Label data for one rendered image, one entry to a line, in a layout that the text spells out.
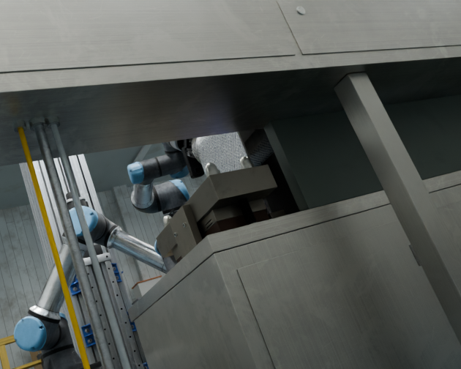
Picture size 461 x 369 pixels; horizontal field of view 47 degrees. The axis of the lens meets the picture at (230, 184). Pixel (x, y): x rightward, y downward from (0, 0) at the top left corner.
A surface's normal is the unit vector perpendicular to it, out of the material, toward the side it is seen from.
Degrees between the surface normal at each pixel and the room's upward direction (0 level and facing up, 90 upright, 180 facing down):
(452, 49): 90
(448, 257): 90
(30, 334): 96
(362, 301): 90
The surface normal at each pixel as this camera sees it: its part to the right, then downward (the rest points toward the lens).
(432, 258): -0.84, 0.17
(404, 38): 0.40, -0.43
